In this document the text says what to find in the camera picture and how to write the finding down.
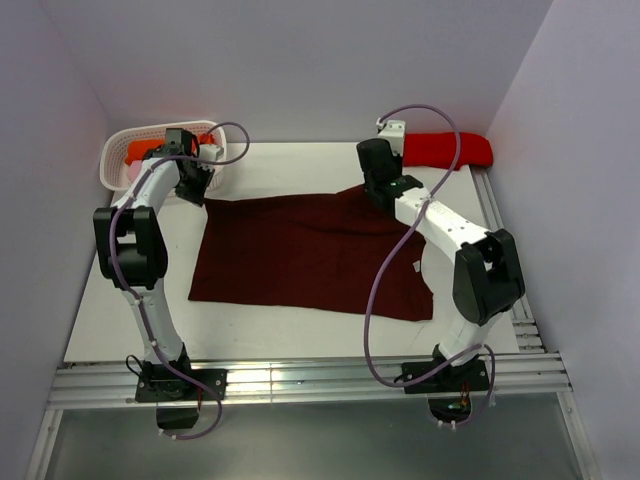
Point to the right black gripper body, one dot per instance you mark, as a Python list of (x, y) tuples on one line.
[(368, 186)]

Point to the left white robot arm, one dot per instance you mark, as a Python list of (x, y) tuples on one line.
[(178, 160)]

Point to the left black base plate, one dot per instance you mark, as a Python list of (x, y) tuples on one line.
[(167, 387)]

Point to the bright red folded t-shirt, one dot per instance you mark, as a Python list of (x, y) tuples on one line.
[(437, 150)]

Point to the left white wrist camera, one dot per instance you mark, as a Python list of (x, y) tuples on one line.
[(211, 153)]

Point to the pink rolled t-shirt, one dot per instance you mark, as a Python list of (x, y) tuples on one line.
[(133, 171)]

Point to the orange rolled t-shirt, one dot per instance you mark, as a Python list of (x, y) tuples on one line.
[(138, 148)]

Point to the aluminium front rail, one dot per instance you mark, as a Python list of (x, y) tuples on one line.
[(111, 386)]

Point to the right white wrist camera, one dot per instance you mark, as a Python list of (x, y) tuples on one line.
[(394, 132)]

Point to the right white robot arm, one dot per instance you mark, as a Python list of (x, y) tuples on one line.
[(487, 274)]

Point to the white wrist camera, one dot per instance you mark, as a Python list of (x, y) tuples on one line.
[(211, 153), (394, 132)]

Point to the white plastic basket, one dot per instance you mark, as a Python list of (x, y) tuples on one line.
[(113, 170)]

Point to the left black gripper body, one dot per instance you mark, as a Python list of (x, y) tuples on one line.
[(193, 187)]

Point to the aluminium side rail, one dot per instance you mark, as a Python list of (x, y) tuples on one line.
[(525, 326)]

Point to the dark red t-shirt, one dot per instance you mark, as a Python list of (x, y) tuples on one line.
[(318, 251)]

